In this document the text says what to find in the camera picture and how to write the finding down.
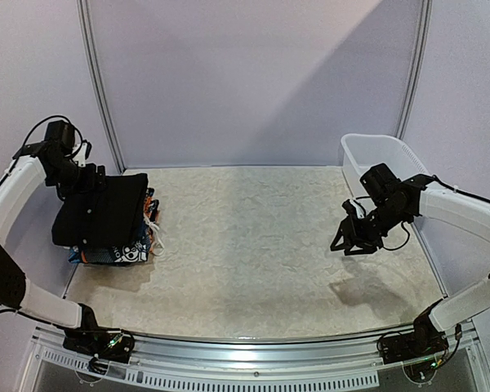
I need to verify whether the right wall aluminium profile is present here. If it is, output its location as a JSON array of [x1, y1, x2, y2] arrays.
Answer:
[[394, 0, 433, 140]]

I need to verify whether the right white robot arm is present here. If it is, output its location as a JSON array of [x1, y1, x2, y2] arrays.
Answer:
[[330, 163, 490, 356]]

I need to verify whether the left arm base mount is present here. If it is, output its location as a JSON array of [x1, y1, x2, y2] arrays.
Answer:
[[63, 304, 136, 376]]

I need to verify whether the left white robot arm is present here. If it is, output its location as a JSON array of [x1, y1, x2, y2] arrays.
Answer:
[[0, 115, 105, 354]]

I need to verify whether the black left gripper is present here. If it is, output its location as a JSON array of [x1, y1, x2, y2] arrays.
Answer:
[[50, 157, 109, 196]]

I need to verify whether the white drawstring cord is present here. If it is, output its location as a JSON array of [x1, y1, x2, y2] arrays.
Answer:
[[145, 214, 167, 256]]

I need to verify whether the aluminium front rail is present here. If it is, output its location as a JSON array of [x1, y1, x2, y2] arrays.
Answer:
[[19, 322, 490, 391]]

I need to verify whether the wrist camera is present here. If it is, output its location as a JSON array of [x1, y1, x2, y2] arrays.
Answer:
[[72, 140, 92, 167], [341, 199, 367, 219]]

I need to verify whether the white plastic basket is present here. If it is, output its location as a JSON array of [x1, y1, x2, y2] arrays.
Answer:
[[341, 133, 429, 197]]

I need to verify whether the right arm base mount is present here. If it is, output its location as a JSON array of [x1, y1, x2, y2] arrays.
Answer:
[[376, 301, 462, 385]]

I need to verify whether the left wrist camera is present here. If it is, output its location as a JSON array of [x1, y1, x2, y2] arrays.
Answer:
[[72, 140, 92, 167]]

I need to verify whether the black garment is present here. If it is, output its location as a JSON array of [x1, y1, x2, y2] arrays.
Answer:
[[51, 173, 149, 248]]

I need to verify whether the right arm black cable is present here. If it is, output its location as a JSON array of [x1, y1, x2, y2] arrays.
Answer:
[[381, 175, 490, 251]]

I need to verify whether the left wall aluminium profile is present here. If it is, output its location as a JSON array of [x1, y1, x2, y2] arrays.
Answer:
[[77, 0, 127, 173]]

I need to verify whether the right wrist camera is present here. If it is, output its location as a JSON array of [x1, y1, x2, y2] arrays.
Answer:
[[341, 199, 367, 219]]

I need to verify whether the wall aluminium profile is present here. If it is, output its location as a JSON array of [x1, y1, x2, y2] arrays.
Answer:
[[394, 0, 433, 140], [77, 0, 127, 173]]

